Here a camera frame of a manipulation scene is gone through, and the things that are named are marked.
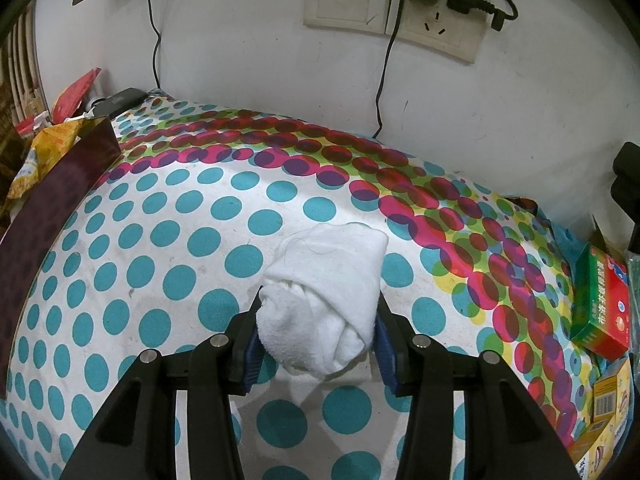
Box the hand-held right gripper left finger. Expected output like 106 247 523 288
60 285 266 480

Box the white towel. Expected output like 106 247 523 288
255 222 390 375

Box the black charger cable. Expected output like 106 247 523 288
372 0 406 138

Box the black flat device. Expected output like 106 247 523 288
87 86 146 117

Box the yellow medicine box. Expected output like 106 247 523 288
570 420 626 480
592 357 633 423

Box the red plastic bag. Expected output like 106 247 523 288
50 67 103 123

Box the red and green medicine box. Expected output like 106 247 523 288
570 242 632 359

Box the polka dot tablecloth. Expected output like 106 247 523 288
0 92 601 480

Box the beige wall power socket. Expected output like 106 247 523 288
385 0 496 65

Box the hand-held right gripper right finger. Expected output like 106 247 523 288
375 292 576 480

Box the yellow snack packet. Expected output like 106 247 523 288
7 117 88 201

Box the black clamp mount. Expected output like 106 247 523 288
610 142 640 256

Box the thin black wall cable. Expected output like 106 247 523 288
145 0 163 93

